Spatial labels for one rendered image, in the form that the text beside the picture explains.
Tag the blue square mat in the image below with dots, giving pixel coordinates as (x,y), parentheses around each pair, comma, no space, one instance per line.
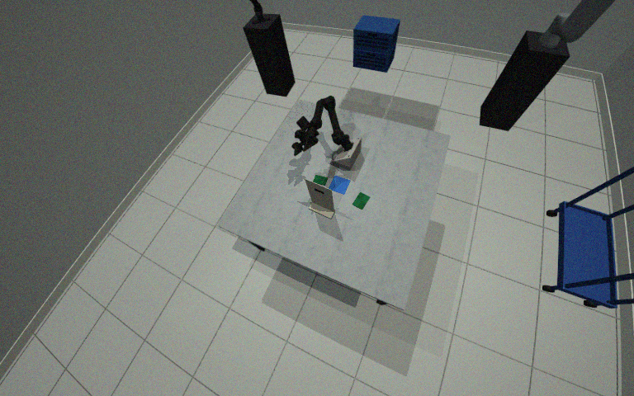
(339,184)

